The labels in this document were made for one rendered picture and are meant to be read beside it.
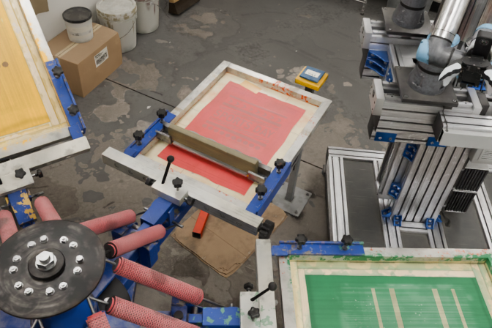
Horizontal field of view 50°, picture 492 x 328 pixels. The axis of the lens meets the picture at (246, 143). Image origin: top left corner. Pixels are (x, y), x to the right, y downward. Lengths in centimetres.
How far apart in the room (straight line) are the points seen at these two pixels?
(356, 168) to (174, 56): 189
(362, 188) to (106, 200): 154
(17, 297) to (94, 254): 21
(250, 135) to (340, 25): 287
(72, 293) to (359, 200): 205
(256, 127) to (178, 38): 241
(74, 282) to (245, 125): 118
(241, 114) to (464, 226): 150
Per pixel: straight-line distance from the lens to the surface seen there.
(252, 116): 240
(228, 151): 207
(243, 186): 209
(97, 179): 346
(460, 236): 319
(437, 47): 186
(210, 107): 243
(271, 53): 452
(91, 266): 148
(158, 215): 189
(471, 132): 227
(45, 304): 145
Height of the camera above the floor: 252
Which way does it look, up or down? 44 degrees down
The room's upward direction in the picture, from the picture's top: 5 degrees clockwise
